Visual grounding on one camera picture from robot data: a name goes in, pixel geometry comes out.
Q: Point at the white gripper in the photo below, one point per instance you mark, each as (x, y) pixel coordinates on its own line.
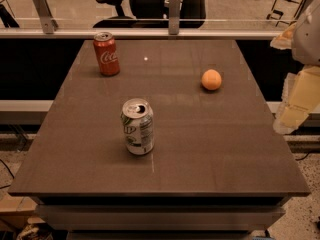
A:
(308, 39)

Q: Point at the silver green 7up can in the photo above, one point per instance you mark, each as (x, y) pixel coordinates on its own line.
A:
(137, 121)

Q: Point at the red coca-cola can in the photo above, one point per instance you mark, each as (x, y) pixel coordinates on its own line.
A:
(105, 49)

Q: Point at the wooden chair in background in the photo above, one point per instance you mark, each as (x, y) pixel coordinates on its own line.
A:
(284, 11)

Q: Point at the orange ball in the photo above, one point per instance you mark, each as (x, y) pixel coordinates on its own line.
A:
(211, 80)

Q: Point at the black office chair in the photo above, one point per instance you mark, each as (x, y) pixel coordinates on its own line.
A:
(153, 14)

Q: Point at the grey table base drawers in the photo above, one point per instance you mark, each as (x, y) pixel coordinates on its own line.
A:
(158, 222)

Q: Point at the horizontal metal railing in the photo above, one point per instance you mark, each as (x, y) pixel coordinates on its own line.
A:
(139, 33)

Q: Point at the middle metal bracket post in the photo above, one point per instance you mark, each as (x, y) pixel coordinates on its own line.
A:
(174, 17)

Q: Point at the left metal bracket post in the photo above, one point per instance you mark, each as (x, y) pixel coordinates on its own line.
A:
(48, 23)

